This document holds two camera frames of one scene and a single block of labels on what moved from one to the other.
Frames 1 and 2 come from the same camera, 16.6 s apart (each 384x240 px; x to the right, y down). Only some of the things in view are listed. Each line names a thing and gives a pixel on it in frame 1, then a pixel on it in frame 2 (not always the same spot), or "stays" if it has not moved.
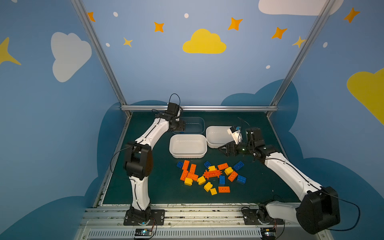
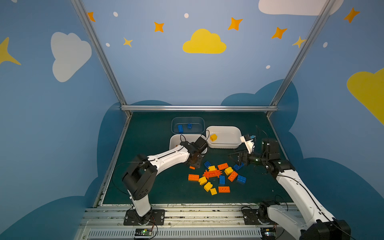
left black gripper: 179,125 -> 195,160
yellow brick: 201,180 stays
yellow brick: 208,186 stays
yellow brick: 188,181 -> 213,137
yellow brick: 228,170 stays
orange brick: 193,176 stays
